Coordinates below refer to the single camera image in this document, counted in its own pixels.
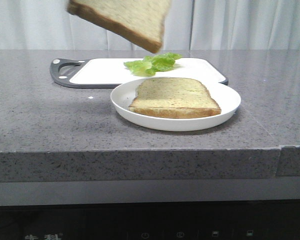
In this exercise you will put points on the green lettuce leaf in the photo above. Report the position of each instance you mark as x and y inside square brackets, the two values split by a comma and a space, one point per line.
[150, 65]

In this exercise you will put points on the bread slice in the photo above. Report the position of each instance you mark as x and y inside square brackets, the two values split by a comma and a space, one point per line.
[139, 21]
[174, 98]

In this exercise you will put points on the white round plate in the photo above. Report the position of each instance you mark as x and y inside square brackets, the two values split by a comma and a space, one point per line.
[227, 98]

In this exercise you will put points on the white cutting board grey rim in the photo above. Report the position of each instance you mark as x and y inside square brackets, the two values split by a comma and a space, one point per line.
[108, 73]

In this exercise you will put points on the black appliance control panel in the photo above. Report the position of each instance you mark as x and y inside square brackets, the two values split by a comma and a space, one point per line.
[215, 220]

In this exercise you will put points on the white curtain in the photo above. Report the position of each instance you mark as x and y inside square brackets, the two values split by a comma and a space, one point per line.
[189, 25]

